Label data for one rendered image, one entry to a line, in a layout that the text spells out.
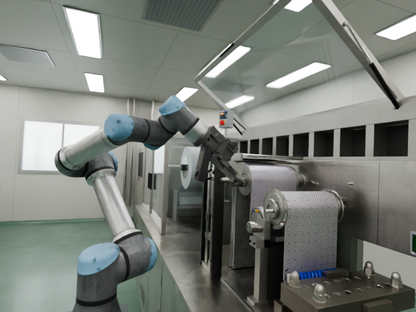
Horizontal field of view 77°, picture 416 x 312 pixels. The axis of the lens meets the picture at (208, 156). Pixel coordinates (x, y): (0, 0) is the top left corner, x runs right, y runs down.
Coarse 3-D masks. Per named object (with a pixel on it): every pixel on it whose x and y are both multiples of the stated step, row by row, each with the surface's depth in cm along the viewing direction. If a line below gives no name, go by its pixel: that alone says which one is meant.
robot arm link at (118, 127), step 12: (108, 120) 72; (120, 120) 70; (132, 120) 73; (144, 120) 78; (96, 132) 80; (108, 132) 72; (120, 132) 70; (132, 132) 73; (144, 132) 77; (72, 144) 94; (84, 144) 82; (96, 144) 79; (108, 144) 77; (120, 144) 77; (60, 156) 89; (72, 156) 87; (84, 156) 85; (96, 156) 85; (60, 168) 92; (72, 168) 92
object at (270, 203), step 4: (268, 200) 96; (272, 200) 94; (276, 200) 94; (264, 204) 98; (268, 204) 96; (272, 204) 94; (276, 204) 92; (264, 208) 98; (268, 208) 96; (272, 208) 93; (276, 208) 92; (276, 212) 92; (268, 216) 96; (272, 216) 93; (276, 216) 93
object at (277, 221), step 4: (268, 196) 99; (272, 196) 96; (276, 196) 94; (280, 200) 92; (336, 200) 100; (280, 204) 92; (280, 208) 91; (280, 212) 91; (280, 216) 91; (272, 220) 96; (276, 220) 93; (280, 220) 91; (276, 224) 93
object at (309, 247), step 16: (336, 224) 98; (288, 240) 90; (304, 240) 93; (320, 240) 95; (336, 240) 98; (288, 256) 90; (304, 256) 93; (320, 256) 95; (336, 256) 98; (288, 272) 90
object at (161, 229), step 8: (176, 136) 181; (168, 144) 179; (144, 152) 287; (152, 152) 233; (168, 152) 179; (144, 160) 287; (152, 160) 233; (144, 168) 287; (152, 168) 233; (144, 208) 263; (152, 216) 221; (160, 232) 179
